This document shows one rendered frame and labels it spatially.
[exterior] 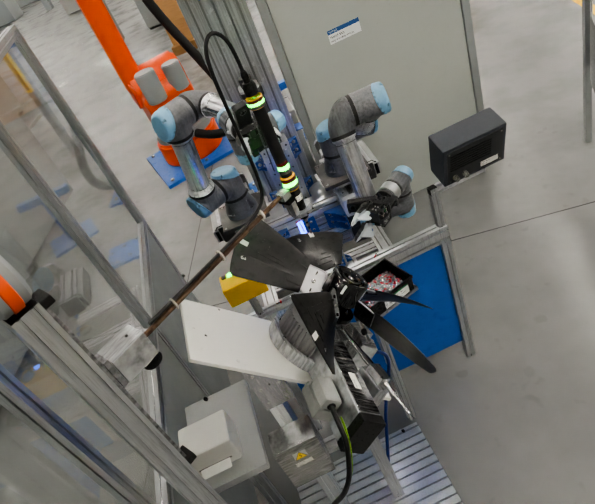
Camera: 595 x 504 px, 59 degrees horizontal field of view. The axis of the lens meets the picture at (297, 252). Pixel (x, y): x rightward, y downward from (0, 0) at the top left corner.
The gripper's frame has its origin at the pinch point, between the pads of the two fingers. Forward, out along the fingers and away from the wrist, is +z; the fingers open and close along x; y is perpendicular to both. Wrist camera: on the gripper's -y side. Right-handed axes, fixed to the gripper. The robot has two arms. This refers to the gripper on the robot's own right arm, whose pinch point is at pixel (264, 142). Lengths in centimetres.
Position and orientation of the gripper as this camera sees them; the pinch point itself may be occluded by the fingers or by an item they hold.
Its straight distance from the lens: 150.1
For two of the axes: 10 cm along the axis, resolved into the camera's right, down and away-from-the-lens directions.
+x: -8.4, 5.2, -1.6
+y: 3.3, 7.3, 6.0
